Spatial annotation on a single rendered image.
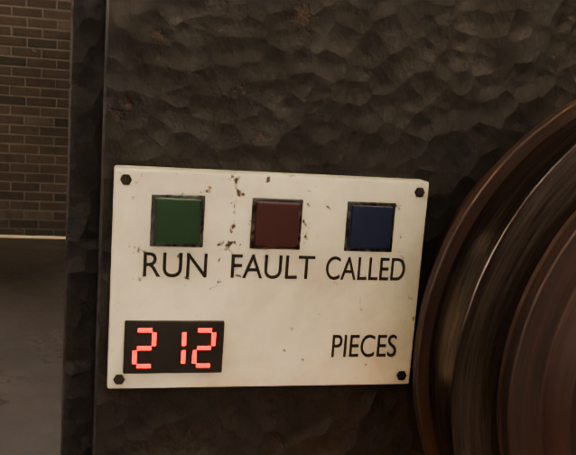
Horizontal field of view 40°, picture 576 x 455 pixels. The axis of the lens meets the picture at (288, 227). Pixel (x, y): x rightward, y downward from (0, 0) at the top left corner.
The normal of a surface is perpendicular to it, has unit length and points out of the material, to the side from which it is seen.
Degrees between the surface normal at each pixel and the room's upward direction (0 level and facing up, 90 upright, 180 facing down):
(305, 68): 90
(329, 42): 90
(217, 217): 90
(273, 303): 90
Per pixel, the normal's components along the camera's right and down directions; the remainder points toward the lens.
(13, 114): 0.22, 0.18
